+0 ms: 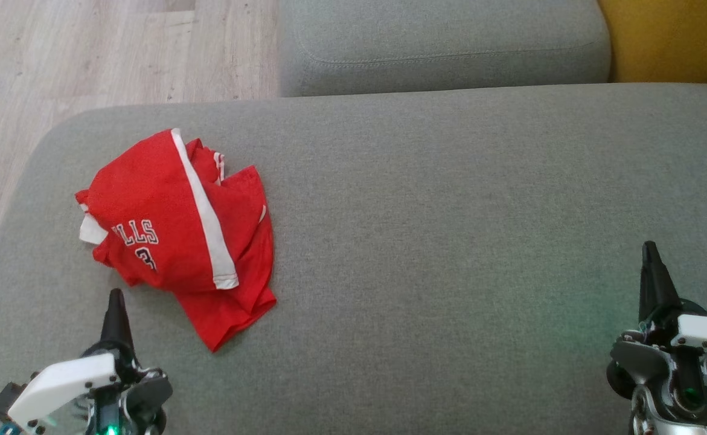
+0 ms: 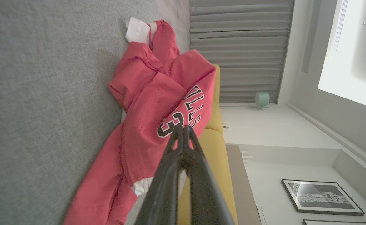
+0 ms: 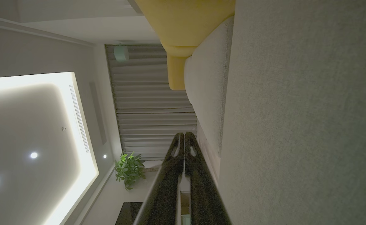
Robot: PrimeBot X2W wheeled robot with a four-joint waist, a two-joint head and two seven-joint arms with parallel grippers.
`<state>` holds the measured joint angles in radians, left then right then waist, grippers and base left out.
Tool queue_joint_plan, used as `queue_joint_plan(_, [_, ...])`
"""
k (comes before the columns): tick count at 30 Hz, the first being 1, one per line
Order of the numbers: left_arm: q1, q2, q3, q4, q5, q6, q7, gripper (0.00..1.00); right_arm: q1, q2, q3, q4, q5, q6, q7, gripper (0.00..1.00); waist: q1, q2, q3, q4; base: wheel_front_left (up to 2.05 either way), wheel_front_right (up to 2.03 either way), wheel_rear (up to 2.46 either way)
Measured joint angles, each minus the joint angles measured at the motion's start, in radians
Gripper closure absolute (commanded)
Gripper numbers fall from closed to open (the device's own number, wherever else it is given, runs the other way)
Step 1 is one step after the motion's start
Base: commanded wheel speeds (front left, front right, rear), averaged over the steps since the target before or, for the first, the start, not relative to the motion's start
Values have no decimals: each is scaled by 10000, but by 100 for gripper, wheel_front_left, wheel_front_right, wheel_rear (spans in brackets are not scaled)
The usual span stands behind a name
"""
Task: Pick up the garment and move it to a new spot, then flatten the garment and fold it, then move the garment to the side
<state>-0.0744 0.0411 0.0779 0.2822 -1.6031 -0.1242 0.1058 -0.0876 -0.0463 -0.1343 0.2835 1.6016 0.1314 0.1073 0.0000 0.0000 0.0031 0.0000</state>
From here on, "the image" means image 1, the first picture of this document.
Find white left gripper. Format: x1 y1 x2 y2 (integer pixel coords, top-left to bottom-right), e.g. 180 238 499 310
8 288 141 435

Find red jersey with white sleeves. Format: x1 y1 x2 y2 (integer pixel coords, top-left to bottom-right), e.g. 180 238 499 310
78 138 278 353

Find red shorts with white stripes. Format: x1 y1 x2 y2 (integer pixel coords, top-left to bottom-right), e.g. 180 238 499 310
75 128 240 292

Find large grey fabric sofa cushion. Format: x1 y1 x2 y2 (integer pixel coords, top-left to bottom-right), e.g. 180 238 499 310
0 83 707 435

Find small grey fabric sofa cushion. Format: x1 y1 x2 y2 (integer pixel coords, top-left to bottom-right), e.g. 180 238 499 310
278 0 612 98

